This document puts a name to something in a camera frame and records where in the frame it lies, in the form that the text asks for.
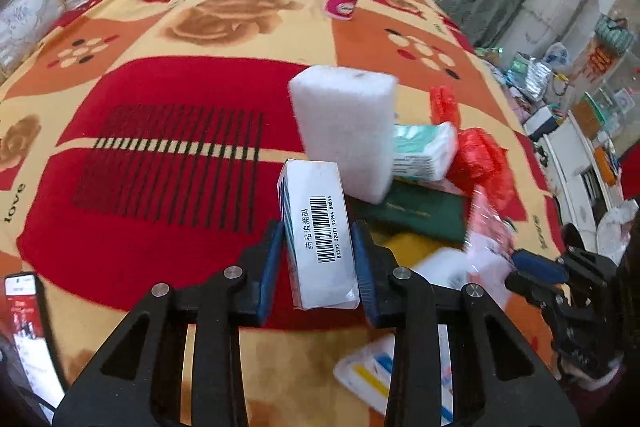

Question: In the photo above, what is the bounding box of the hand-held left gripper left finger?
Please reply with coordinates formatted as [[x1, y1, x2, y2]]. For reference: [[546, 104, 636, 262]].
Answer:
[[52, 219, 286, 427]]

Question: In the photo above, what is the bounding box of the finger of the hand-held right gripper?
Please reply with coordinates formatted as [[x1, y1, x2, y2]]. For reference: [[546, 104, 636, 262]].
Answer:
[[504, 273, 553, 305], [512, 249, 570, 284]]

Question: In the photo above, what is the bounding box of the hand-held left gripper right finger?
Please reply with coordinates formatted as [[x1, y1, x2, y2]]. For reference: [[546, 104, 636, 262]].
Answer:
[[350, 219, 583, 427]]

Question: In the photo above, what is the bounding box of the pink clear plastic packet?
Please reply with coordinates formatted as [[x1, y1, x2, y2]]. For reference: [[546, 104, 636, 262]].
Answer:
[[462, 187, 521, 308]]

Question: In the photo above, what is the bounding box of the white barcode medicine box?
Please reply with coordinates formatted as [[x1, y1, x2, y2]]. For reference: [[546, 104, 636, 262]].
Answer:
[[277, 159, 361, 312]]

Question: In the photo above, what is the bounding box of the dark green booklet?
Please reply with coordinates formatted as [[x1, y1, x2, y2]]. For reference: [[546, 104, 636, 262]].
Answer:
[[357, 183, 468, 244]]

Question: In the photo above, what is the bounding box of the white low cabinet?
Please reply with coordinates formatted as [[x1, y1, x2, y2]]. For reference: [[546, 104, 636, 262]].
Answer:
[[540, 127, 640, 228]]

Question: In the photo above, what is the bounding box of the white blue yellow packet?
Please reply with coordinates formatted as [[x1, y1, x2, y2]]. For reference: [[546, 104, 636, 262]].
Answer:
[[332, 324, 456, 425]]

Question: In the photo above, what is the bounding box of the red plastic bag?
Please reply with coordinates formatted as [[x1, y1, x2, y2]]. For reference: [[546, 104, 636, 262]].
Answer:
[[430, 84, 516, 208]]

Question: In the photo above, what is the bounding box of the white teal tissue packet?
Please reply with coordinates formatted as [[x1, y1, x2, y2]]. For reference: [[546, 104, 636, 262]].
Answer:
[[390, 123, 459, 182]]

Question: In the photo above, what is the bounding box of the white foam block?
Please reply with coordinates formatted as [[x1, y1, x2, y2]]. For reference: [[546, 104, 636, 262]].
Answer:
[[288, 66, 399, 204]]

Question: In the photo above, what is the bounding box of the silver foil bag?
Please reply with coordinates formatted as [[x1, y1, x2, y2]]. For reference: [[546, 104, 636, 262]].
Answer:
[[521, 56, 552, 102]]

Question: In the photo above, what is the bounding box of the red orange printed blanket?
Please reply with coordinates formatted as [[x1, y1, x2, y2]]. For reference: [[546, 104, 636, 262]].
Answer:
[[0, 0, 566, 427]]

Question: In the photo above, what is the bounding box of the smartphone with lit screen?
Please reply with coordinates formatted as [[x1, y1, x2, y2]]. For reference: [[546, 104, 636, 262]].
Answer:
[[4, 272, 68, 423]]

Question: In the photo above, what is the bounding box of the grey embroidered bolster pillow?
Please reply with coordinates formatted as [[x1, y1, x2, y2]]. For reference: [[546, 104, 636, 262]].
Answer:
[[0, 0, 93, 82]]

